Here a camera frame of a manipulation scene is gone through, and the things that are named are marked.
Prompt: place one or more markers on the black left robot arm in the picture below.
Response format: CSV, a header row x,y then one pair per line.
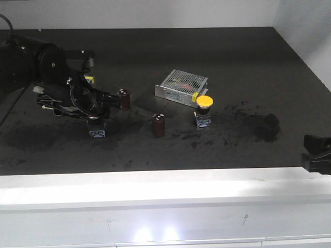
x,y
58,76

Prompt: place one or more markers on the yellow mushroom push button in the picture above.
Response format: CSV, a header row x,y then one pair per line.
x,y
202,114

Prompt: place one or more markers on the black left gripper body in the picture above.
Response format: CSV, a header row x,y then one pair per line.
x,y
75,97

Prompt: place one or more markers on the red mushroom push button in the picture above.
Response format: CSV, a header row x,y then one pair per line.
x,y
96,127

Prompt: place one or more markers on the dark brown capacitor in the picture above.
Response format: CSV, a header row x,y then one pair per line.
x,y
158,125
124,96

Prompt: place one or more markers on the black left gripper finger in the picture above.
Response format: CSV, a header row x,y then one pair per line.
x,y
110,104
109,97

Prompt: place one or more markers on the silver mesh power supply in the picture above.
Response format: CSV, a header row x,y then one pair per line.
x,y
182,87

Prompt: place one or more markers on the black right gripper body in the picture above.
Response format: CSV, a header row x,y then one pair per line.
x,y
317,159

